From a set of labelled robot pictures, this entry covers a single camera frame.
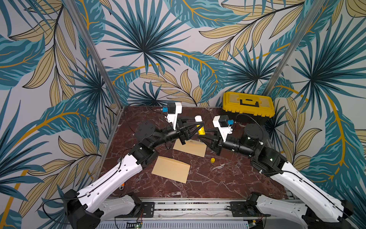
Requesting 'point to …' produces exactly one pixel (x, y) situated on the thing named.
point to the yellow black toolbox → (248, 108)
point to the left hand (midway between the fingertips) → (203, 126)
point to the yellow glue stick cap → (212, 160)
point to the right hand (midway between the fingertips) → (199, 133)
